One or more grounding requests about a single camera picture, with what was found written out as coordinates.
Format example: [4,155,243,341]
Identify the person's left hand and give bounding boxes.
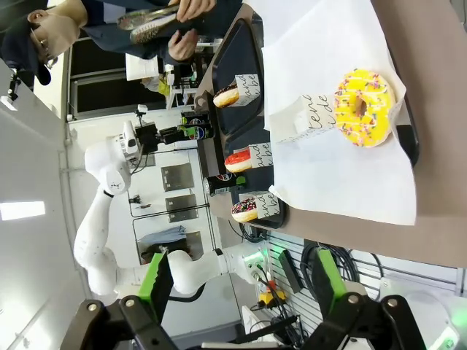
[177,0,216,23]

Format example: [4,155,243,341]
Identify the white paper sheet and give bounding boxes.
[242,0,419,226]

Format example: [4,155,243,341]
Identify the chocolate rainbow sprinkle donut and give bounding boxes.
[231,196,260,223]

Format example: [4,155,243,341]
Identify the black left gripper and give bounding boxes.
[134,122,182,154]

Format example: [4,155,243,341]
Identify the person's right hand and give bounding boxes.
[167,28,200,63]

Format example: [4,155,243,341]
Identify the yellow sprinkled donut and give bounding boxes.
[333,68,398,148]

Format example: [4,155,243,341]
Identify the grey blue cloth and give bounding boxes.
[140,225,187,245]

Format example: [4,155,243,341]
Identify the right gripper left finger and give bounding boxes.
[64,250,175,350]

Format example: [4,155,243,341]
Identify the beige face mask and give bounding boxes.
[36,10,87,59]

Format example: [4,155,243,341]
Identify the red glazed donut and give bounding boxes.
[223,148,252,174]

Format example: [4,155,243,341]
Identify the white printed donut sleeve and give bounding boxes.
[247,140,273,169]
[255,190,281,220]
[233,74,260,107]
[268,93,342,145]

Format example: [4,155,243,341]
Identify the rectangular ceiling light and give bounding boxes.
[0,201,47,222]

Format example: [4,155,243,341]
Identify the black coiled cable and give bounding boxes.
[302,242,384,289]

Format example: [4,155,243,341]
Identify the person in dark blazer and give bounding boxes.
[82,0,242,65]

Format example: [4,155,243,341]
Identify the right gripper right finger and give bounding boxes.
[302,246,428,350]

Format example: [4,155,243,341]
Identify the chocolate glazed donut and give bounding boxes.
[212,82,241,109]

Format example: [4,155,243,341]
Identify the black Pepsi can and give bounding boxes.
[177,122,215,141]
[180,111,212,125]
[204,174,247,196]

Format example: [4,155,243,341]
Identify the metal serving tongs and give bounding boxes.
[116,3,183,44]

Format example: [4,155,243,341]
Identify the yellow plug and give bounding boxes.
[258,289,287,309]

